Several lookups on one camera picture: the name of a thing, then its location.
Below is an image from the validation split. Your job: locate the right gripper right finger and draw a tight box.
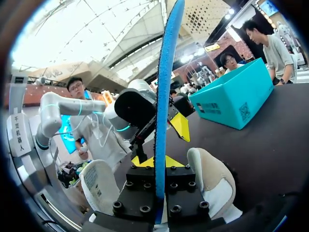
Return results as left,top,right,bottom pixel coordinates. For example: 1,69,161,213
165,155,211,221

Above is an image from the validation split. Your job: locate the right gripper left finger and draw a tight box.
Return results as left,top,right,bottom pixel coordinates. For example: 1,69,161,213
112,156,155,220

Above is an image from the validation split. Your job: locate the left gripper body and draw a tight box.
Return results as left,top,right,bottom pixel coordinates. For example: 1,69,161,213
114,88,196,129

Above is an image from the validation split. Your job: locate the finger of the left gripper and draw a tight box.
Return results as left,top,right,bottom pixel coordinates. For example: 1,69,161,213
168,98,191,143
130,115,157,163

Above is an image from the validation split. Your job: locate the person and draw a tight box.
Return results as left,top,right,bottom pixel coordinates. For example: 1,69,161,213
242,20,298,87
219,52,245,76
66,76,133,168

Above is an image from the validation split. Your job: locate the teal box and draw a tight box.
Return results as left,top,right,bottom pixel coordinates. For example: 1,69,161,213
188,57,275,131

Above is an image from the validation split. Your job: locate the white cable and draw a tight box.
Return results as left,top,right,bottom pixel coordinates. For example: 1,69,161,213
71,112,114,148

